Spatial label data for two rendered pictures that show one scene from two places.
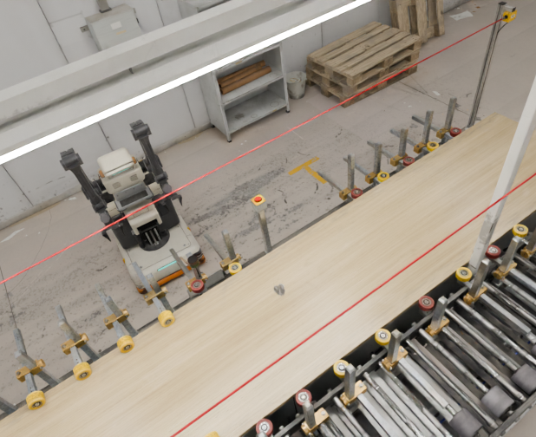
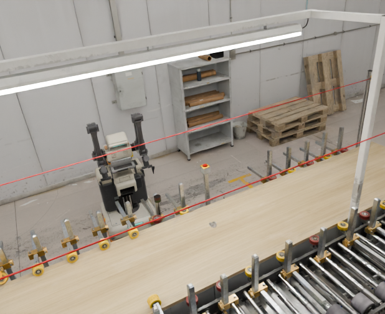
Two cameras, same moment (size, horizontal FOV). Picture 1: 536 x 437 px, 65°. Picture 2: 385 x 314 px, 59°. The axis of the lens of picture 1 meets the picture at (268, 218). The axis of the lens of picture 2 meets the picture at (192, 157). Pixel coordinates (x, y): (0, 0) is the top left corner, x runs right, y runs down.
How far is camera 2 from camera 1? 89 cm
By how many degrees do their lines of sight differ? 18
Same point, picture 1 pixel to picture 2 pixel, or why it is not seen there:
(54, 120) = (107, 63)
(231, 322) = (177, 239)
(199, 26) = (185, 33)
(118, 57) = (144, 40)
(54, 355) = not seen: hidden behind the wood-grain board
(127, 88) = (145, 56)
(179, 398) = (134, 278)
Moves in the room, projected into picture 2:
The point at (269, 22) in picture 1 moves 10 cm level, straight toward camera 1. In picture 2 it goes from (221, 39) to (221, 42)
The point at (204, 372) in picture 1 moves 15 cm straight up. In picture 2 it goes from (154, 265) to (151, 250)
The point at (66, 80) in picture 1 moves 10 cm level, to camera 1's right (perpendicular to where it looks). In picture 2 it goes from (118, 45) to (134, 43)
